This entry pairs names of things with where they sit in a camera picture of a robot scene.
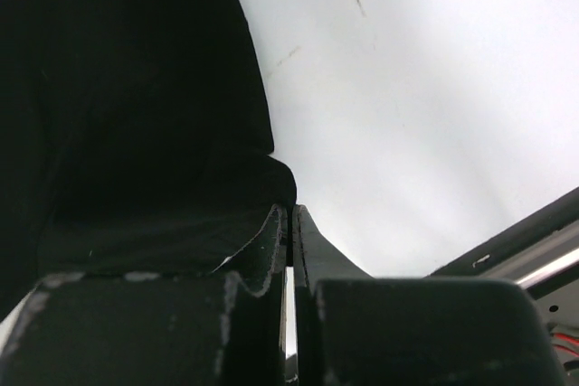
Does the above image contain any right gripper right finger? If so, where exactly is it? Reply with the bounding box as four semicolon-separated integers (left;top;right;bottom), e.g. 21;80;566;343
292;205;566;385

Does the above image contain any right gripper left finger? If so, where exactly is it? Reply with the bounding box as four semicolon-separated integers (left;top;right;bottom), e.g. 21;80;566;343
1;206;287;385

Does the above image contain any plain black t-shirt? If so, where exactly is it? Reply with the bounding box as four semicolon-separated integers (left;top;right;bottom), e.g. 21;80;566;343
1;0;297;314

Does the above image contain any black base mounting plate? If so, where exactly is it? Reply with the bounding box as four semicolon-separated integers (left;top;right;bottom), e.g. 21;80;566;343
431;188;578;278

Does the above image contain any aluminium frame rail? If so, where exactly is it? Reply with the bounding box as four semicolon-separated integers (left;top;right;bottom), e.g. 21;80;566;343
515;249;579;386

